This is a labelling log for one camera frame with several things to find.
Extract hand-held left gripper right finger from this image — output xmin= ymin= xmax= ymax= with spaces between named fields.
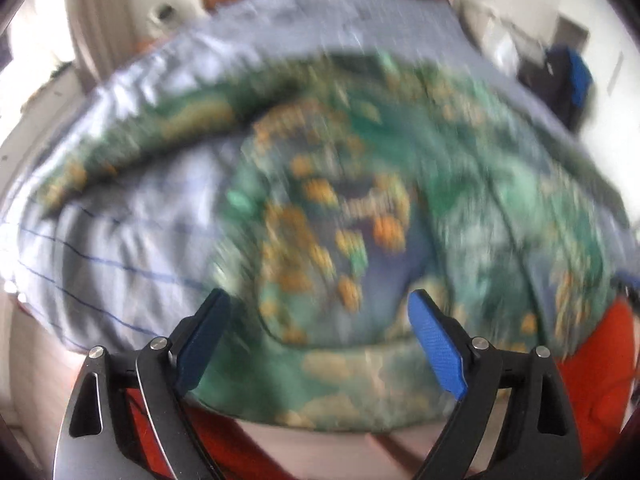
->
xmin=407 ymin=289 xmax=586 ymax=480

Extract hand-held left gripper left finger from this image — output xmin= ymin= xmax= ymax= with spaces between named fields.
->
xmin=52 ymin=288 xmax=232 ymax=480

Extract green printed garment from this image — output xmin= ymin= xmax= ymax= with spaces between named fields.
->
xmin=30 ymin=50 xmax=636 ymax=433

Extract blue-grey checked bed sheet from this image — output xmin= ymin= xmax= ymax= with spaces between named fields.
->
xmin=2 ymin=0 xmax=621 ymax=356

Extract person's orange shorts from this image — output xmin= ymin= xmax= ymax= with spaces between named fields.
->
xmin=115 ymin=295 xmax=638 ymax=480

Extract blue and black bag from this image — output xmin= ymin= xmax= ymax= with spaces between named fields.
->
xmin=517 ymin=45 xmax=596 ymax=133

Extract beige curtain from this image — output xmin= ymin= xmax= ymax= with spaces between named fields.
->
xmin=62 ymin=0 xmax=151 ymax=86

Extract white dome camera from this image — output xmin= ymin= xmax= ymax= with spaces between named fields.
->
xmin=147 ymin=4 xmax=179 ymax=27

